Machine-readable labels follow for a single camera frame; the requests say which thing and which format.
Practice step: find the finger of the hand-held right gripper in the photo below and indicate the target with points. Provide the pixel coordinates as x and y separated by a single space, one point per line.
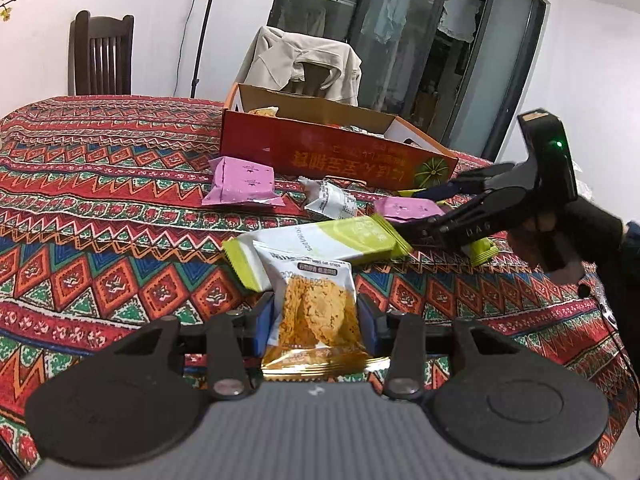
475 182
470 226

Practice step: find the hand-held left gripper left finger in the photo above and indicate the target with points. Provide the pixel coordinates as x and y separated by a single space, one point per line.
265 321

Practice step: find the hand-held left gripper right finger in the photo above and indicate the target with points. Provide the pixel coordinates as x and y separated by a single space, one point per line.
367 326

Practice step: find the white oat crisp packet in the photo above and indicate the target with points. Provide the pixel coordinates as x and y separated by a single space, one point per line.
315 310
332 202
263 112

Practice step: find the pink snack packet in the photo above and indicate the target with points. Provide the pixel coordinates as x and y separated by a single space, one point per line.
405 208
240 182

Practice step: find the white green wafer packet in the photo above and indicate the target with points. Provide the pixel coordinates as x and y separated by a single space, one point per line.
325 237

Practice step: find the orange cardboard box pumpkin print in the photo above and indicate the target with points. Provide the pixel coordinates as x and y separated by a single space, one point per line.
280 145

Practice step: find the person's right hand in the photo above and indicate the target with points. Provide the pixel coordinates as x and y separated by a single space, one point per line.
597 232

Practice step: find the glass sliding door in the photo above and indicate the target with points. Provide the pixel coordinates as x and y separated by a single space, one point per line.
505 60

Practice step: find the small white packet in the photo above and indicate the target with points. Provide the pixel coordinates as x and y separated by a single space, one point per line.
357 129

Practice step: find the dark wooden chair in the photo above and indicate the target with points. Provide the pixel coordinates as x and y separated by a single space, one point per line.
315 77
102 25

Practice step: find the beige jacket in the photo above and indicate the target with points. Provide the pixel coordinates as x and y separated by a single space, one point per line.
280 60

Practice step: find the black light stand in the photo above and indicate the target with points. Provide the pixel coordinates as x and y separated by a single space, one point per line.
204 35

